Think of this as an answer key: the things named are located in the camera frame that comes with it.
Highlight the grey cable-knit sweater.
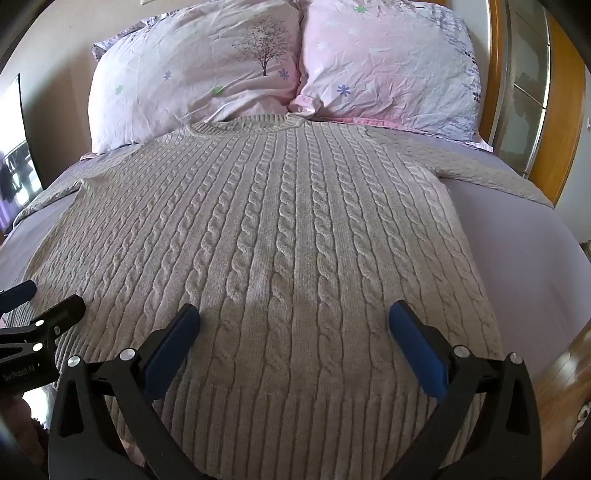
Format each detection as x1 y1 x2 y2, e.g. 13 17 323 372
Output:
4 113 554 480

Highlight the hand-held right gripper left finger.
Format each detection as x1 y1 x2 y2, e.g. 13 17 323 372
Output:
47 303 201 480

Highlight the dark television screen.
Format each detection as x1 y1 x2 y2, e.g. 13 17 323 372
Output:
0 73 46 241

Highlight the pink floral print pillow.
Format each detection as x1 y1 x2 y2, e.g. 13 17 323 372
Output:
288 0 495 153

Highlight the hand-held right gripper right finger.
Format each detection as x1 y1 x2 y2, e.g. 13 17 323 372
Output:
389 300 544 480

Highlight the lilac bed sheet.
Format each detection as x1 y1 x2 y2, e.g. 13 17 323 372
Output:
0 117 587 480

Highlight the wooden headboard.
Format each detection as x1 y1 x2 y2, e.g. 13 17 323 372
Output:
445 0 591 252

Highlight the pink tree print pillow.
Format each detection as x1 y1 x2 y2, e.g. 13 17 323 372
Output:
89 0 306 155

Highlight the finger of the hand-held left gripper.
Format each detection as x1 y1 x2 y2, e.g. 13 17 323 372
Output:
0 294 86 355
0 280 38 315

